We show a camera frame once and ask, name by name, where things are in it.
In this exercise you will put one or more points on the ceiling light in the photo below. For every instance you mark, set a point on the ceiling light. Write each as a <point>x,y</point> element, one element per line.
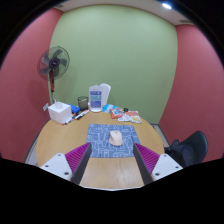
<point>166,5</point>

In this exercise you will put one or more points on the small black object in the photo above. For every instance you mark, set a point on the small black object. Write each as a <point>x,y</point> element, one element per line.
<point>126,109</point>

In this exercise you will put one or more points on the white and blue sign stand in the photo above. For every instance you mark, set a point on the white and blue sign stand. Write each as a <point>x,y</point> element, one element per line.
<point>95,98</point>

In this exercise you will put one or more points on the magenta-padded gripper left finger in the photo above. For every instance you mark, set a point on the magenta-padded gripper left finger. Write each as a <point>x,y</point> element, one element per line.
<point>56,164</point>

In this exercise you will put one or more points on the black office chair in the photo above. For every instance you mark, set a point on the black office chair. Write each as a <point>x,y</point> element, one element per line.
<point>188,148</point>

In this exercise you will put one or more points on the white chair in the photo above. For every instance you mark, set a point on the white chair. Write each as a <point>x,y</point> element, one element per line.
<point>106,91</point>

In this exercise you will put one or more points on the beige computer mouse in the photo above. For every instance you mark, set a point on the beige computer mouse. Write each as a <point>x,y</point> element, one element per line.
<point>116,138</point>

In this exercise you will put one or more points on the black-capped whiteboard marker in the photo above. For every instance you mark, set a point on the black-capped whiteboard marker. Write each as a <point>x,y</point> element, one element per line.
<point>82,115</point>
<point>70,119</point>

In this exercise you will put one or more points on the white and orange snack packet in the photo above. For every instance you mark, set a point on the white and orange snack packet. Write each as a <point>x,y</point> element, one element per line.
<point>135,117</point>

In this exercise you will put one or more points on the flat white snack packet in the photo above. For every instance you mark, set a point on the flat white snack packet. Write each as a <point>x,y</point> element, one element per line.
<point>125,117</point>

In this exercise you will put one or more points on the blue patterned mouse pad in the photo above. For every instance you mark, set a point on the blue patterned mouse pad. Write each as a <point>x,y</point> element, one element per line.
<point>98,140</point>

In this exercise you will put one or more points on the red snack packet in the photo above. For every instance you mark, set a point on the red snack packet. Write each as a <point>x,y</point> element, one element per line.
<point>116,112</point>

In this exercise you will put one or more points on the red standing fan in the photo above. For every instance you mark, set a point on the red standing fan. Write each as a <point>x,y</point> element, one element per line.
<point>53,61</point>

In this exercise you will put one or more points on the white tissue box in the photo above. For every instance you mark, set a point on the white tissue box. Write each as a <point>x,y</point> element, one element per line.
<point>59,112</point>

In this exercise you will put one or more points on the blue snack packet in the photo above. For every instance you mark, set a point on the blue snack packet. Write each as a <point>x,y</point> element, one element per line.
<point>107,107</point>

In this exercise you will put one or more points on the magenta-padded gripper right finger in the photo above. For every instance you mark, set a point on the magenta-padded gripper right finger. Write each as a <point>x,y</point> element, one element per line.
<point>165,165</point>

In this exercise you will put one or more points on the dark mesh pen cup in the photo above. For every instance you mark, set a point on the dark mesh pen cup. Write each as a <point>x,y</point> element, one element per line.
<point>82,103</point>

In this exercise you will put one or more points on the white wall socket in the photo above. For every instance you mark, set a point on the white wall socket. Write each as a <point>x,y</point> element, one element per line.
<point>46,107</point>

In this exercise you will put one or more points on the blue whiteboard eraser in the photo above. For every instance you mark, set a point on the blue whiteboard eraser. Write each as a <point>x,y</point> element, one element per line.
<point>75,109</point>

